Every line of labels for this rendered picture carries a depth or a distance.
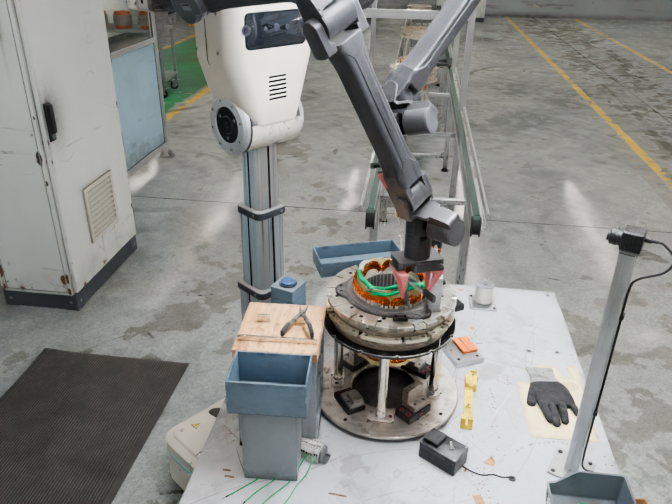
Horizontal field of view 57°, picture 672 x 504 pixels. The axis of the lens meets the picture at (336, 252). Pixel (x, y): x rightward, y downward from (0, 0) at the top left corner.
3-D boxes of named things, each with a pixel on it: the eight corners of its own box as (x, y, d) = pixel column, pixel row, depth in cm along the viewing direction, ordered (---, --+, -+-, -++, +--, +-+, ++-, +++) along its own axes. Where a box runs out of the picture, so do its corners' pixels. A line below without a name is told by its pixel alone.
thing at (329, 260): (387, 318, 199) (392, 238, 186) (398, 337, 190) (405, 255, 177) (312, 327, 193) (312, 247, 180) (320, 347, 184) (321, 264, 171)
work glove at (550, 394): (585, 431, 155) (587, 424, 154) (531, 425, 156) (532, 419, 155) (566, 371, 176) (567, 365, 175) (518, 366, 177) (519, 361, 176)
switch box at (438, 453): (453, 477, 141) (455, 458, 138) (417, 455, 146) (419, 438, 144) (466, 461, 145) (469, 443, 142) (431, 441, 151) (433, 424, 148)
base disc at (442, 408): (469, 442, 149) (469, 439, 149) (308, 438, 149) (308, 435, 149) (446, 346, 184) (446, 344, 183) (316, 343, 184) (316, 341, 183)
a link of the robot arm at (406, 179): (336, -6, 110) (295, 24, 105) (357, -11, 105) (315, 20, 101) (421, 188, 131) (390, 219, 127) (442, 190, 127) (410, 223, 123)
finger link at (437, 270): (442, 300, 136) (445, 261, 132) (412, 304, 134) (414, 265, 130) (430, 286, 142) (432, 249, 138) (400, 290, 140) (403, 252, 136)
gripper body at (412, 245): (444, 266, 133) (447, 235, 130) (400, 271, 130) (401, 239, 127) (432, 254, 139) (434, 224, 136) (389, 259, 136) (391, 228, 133)
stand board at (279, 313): (317, 363, 135) (317, 355, 134) (232, 358, 136) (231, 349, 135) (325, 314, 153) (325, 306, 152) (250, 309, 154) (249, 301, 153)
